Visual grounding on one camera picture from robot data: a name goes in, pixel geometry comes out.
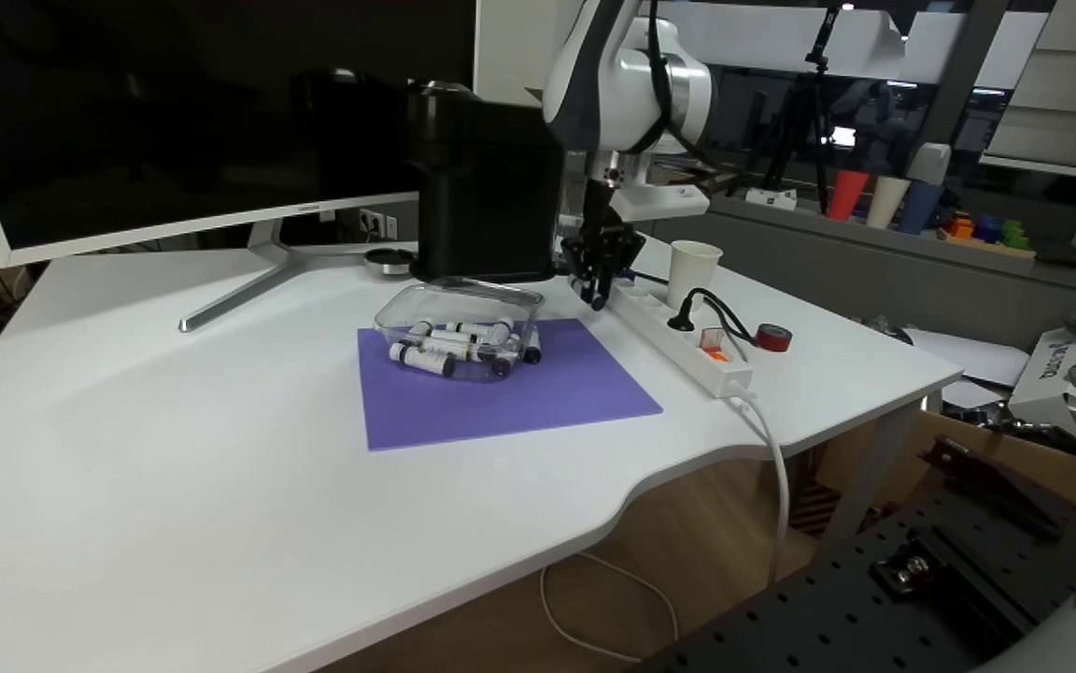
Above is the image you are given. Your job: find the white power strip cable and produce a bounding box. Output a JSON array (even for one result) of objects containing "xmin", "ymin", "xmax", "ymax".
[{"xmin": 734, "ymin": 389, "xmax": 801, "ymax": 589}]

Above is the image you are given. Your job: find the small dark round dish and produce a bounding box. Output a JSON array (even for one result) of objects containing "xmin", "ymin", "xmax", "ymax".
[{"xmin": 360, "ymin": 244, "xmax": 419, "ymax": 277}]

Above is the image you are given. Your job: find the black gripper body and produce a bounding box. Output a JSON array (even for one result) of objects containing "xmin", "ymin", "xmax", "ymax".
[{"xmin": 559, "ymin": 203, "xmax": 652, "ymax": 285}]

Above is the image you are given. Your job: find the white paper cup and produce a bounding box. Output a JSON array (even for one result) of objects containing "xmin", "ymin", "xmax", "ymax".
[{"xmin": 665, "ymin": 237, "xmax": 730, "ymax": 314}]

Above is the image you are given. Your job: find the white plastic cup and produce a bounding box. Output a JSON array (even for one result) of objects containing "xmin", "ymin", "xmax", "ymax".
[{"xmin": 862, "ymin": 171, "xmax": 917, "ymax": 237}]

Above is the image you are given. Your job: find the blue plastic cup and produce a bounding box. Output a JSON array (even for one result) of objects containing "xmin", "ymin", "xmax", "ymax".
[{"xmin": 894, "ymin": 174, "xmax": 942, "ymax": 238}]

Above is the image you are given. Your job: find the black optical breadboard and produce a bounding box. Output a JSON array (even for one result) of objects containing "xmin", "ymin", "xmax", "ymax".
[{"xmin": 630, "ymin": 492, "xmax": 1076, "ymax": 673}]

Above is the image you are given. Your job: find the white power strip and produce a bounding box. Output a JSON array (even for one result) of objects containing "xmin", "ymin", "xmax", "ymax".
[{"xmin": 610, "ymin": 288, "xmax": 754, "ymax": 402}]

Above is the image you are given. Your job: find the orange toy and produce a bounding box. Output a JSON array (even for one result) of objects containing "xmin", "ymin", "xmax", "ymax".
[{"xmin": 937, "ymin": 208, "xmax": 978, "ymax": 248}]

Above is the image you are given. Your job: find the red plastic cup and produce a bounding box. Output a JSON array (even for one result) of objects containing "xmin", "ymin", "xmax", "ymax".
[{"xmin": 821, "ymin": 163, "xmax": 873, "ymax": 228}]

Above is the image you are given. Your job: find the black power cable with plug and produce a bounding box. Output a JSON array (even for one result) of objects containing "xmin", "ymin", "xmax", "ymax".
[{"xmin": 665, "ymin": 285, "xmax": 766, "ymax": 355}]

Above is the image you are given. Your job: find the purple mat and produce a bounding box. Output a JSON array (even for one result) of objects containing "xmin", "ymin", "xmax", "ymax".
[{"xmin": 355, "ymin": 314, "xmax": 668, "ymax": 455}]

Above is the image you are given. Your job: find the black coffee machine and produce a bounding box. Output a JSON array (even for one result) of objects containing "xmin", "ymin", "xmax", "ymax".
[{"xmin": 405, "ymin": 80, "xmax": 567, "ymax": 285}]

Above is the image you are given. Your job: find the clear plastic storage box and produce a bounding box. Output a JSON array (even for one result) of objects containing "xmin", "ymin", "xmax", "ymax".
[{"xmin": 370, "ymin": 277, "xmax": 551, "ymax": 386}]

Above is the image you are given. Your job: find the green toy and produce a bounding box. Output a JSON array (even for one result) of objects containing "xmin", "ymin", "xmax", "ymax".
[{"xmin": 994, "ymin": 214, "xmax": 1040, "ymax": 252}]

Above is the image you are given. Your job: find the white framed computer monitor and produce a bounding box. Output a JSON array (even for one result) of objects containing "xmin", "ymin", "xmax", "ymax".
[{"xmin": 0, "ymin": 0, "xmax": 482, "ymax": 335}]

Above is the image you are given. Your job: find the white cable loop on floor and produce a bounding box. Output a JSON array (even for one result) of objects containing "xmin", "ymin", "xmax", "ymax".
[{"xmin": 534, "ymin": 549, "xmax": 686, "ymax": 668}]

